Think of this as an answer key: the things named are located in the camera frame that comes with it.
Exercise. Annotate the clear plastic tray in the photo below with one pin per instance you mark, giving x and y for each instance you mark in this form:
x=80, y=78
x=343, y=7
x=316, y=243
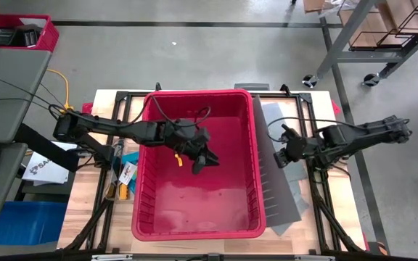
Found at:
x=111, y=170

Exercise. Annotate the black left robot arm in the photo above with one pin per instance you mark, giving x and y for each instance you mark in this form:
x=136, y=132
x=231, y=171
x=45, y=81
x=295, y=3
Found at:
x=122, y=127

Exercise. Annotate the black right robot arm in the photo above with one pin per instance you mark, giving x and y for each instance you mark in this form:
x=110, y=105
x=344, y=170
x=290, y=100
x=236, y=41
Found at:
x=372, y=130

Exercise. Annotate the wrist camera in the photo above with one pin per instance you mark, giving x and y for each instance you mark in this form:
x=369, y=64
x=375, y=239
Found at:
x=202, y=135
x=282, y=159

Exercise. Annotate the cardboard boxes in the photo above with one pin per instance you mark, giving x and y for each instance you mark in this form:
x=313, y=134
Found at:
x=365, y=25

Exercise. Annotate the long grey slotted divider panel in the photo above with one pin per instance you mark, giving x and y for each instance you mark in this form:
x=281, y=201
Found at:
x=274, y=112
x=270, y=181

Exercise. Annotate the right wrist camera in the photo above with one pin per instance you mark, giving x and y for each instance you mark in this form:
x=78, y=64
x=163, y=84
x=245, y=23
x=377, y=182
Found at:
x=282, y=159

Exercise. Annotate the grey metal cart frame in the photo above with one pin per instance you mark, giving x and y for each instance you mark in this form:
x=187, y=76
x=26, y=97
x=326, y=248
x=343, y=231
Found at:
x=343, y=32

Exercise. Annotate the long blue toy brick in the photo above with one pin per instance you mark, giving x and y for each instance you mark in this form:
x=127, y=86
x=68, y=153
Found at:
x=133, y=157

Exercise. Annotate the white printed paper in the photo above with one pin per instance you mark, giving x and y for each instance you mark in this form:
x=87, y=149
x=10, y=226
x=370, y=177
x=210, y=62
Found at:
x=45, y=174

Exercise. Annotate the red clamp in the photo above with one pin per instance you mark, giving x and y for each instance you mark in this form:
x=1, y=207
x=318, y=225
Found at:
x=87, y=108
x=335, y=107

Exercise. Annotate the black electronic box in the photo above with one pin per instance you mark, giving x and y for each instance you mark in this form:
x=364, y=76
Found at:
x=29, y=36
x=5, y=37

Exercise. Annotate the yellow tag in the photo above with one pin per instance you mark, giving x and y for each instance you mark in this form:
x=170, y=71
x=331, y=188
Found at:
x=178, y=160

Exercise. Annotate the grey desk top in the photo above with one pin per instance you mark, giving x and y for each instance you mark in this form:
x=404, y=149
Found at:
x=9, y=87

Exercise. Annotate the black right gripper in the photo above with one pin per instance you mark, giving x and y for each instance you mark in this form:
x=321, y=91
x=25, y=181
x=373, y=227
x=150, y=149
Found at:
x=299, y=146

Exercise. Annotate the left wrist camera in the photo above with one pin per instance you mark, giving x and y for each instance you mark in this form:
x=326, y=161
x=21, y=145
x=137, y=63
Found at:
x=202, y=135

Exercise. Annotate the black table frame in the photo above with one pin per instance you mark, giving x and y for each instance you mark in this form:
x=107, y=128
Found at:
x=138, y=95

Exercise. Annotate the small red crate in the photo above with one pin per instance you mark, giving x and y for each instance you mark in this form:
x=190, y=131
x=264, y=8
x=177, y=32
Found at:
x=49, y=40

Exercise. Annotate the black bar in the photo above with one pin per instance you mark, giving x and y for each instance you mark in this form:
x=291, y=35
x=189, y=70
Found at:
x=45, y=146

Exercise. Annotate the white printed tag card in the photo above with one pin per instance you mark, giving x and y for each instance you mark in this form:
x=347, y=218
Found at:
x=127, y=173

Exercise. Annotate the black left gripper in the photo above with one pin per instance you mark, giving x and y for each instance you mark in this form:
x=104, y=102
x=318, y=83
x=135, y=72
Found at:
x=187, y=139

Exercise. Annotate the blue plastic bin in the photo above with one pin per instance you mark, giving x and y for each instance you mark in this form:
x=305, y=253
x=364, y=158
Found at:
x=20, y=223

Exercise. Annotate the large red plastic bin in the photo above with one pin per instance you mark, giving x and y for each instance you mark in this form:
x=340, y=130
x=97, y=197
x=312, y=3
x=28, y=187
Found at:
x=201, y=203

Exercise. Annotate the yellow toy brick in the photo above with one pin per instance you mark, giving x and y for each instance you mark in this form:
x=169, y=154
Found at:
x=123, y=192

